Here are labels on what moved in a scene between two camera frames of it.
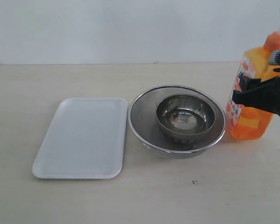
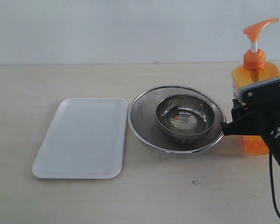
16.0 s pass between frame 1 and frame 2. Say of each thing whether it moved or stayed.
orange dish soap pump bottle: moved
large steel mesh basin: stayed
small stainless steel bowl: stayed
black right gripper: moved
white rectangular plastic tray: stayed
